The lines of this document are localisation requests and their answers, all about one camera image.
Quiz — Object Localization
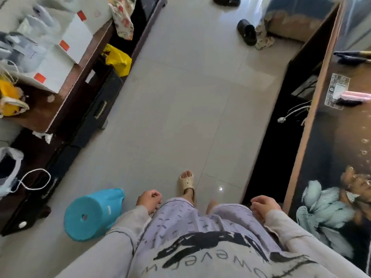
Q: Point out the grey printed sweatshirt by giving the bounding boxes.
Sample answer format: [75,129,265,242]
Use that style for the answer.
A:
[128,229,340,278]

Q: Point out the blue plastic stool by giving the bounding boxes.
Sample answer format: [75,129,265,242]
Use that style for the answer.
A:
[63,188,125,242]

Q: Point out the glossy brown cabinet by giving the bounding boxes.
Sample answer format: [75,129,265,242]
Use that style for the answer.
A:
[262,0,343,43]

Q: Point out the person's right forearm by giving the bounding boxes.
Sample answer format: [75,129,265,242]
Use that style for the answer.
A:
[262,209,368,278]

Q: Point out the white cable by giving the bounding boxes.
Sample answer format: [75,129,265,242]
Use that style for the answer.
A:
[277,100,312,124]

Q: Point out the white paper bag red label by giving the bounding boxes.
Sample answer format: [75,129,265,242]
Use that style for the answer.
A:
[59,10,94,64]
[27,39,79,84]
[12,65,68,94]

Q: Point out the floral cloth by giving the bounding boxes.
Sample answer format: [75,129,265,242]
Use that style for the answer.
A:
[107,0,137,41]

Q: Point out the grey white printed bags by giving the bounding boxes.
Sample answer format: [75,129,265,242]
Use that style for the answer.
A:
[0,4,63,73]

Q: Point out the crumpled white tissue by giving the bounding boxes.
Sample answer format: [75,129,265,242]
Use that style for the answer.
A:
[32,131,53,144]

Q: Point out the black suitcase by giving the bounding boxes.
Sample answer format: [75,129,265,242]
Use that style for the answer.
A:
[70,66,124,148]

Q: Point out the pink stick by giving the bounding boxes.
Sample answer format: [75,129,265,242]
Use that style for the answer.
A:
[340,90,371,102]

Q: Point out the person's right hand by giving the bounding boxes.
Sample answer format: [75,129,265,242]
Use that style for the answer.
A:
[250,195,282,223]

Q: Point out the brown wooden table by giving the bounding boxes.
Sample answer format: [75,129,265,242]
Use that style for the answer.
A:
[0,19,116,134]

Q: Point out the crumpled beige cloth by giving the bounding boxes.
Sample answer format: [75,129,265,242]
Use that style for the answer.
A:
[254,21,275,51]

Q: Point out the beige slipper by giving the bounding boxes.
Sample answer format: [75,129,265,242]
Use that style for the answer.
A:
[179,170,195,192]

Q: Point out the dark blue tool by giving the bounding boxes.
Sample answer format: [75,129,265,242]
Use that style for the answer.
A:
[333,50,371,65]

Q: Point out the yellow plush toy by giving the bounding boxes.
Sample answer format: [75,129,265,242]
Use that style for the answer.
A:
[0,75,30,117]

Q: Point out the white bag with cord handle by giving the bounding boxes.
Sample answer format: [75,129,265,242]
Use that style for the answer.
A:
[0,147,52,197]

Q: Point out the purple patterned trousers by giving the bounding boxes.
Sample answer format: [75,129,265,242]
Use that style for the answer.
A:
[136,197,283,261]

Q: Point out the person's left forearm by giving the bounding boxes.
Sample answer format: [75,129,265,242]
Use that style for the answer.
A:
[55,205,152,278]

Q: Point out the dark low cabinet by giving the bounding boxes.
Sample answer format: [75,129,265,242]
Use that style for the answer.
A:
[0,0,168,237]

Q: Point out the person's left hand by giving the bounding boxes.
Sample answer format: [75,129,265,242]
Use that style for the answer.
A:
[136,189,162,215]

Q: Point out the yellow plastic bag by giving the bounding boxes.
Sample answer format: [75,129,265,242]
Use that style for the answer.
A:
[102,43,133,77]

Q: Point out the glossy flower print table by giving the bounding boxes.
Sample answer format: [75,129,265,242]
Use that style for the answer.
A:
[283,1,371,275]

